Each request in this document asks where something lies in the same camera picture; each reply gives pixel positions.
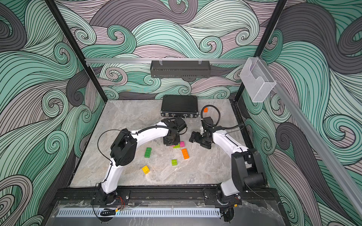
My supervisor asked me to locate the aluminium wall rail right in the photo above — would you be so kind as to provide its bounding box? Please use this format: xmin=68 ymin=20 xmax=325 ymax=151
xmin=262 ymin=61 xmax=362 ymax=216

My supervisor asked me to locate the aluminium wall rail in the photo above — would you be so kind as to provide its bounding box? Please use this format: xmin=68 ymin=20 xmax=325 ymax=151
xmin=262 ymin=61 xmax=362 ymax=216
xmin=85 ymin=57 xmax=247 ymax=65

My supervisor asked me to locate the white slotted cable duct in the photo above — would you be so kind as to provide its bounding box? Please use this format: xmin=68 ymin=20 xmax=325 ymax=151
xmin=56 ymin=208 xmax=221 ymax=218

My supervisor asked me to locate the orange long lego brick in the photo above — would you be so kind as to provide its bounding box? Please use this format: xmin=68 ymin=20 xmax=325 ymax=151
xmin=182 ymin=148 xmax=189 ymax=160

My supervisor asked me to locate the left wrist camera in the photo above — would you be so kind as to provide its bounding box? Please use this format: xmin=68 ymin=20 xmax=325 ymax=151
xmin=174 ymin=117 xmax=187 ymax=132

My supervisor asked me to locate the black case on table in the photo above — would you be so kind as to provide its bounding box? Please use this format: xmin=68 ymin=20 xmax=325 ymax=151
xmin=160 ymin=95 xmax=199 ymax=118

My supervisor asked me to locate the yellow lego brick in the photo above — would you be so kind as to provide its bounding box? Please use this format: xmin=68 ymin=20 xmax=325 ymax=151
xmin=142 ymin=165 xmax=150 ymax=175

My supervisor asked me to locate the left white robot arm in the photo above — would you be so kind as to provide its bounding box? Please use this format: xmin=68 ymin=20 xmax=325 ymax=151
xmin=98 ymin=122 xmax=186 ymax=203

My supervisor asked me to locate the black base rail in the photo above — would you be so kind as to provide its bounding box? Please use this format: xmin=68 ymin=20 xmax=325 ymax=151
xmin=55 ymin=185 xmax=280 ymax=207

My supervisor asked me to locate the lime green small lego brick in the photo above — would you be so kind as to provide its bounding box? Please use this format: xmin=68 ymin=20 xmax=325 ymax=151
xmin=171 ymin=159 xmax=178 ymax=166

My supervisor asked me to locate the black wall-mounted tray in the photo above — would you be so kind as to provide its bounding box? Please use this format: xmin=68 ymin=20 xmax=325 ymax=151
xmin=150 ymin=61 xmax=211 ymax=80

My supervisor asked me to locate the clear plastic wall bin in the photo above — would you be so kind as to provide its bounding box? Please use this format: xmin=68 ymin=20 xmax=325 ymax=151
xmin=240 ymin=57 xmax=276 ymax=103

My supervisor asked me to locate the dark green long lego brick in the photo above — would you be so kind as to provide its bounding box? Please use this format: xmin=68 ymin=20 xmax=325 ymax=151
xmin=144 ymin=147 xmax=152 ymax=158

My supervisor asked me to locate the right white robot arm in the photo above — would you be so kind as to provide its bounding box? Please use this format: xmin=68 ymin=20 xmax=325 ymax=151
xmin=189 ymin=130 xmax=267 ymax=196

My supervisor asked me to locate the aluminium wall rail back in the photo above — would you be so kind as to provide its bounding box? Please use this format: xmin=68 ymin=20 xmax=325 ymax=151
xmin=85 ymin=57 xmax=247 ymax=65

